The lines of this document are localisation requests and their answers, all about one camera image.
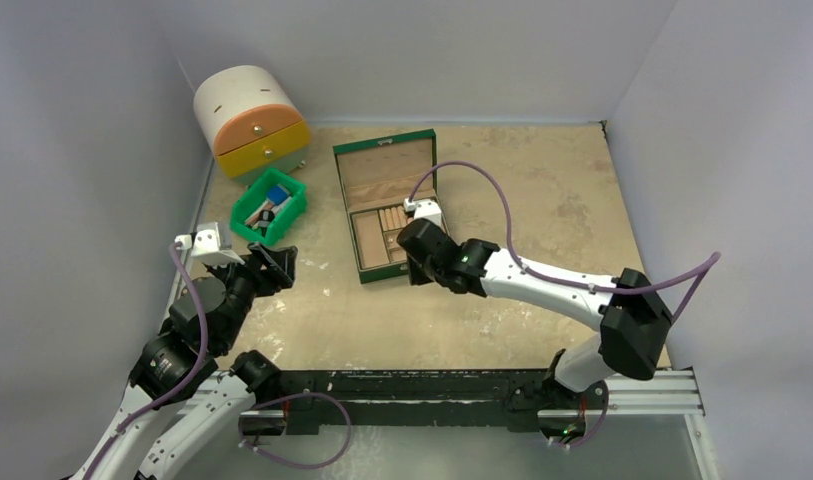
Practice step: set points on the black grey marker cap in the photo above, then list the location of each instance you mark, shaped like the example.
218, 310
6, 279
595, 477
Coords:
265, 219

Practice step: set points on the white drawer cabinet orange yellow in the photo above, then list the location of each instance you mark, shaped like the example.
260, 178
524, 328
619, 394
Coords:
250, 124

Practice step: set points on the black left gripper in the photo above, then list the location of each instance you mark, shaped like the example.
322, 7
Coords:
278, 262

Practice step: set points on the green jewelry tray insert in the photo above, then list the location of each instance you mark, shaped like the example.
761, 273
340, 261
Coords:
375, 233

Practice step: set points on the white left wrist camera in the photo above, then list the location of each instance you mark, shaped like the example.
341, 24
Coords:
210, 244

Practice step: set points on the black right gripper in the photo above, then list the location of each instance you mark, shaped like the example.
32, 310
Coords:
418, 258

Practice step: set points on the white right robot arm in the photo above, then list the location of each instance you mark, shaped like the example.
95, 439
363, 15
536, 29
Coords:
629, 320

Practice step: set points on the green jewelry box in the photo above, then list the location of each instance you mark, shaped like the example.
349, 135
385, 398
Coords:
384, 171

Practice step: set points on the green plastic bin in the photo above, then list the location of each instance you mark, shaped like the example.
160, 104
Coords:
268, 208

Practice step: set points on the blue eraser block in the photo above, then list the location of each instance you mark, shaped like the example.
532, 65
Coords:
277, 195

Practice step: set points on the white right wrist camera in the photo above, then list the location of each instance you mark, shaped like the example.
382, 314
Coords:
427, 209

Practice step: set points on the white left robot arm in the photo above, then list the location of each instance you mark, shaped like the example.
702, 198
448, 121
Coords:
144, 440

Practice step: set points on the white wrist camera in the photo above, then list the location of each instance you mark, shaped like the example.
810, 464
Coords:
210, 244
427, 209

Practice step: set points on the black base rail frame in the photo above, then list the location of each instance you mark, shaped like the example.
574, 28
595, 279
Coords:
517, 400

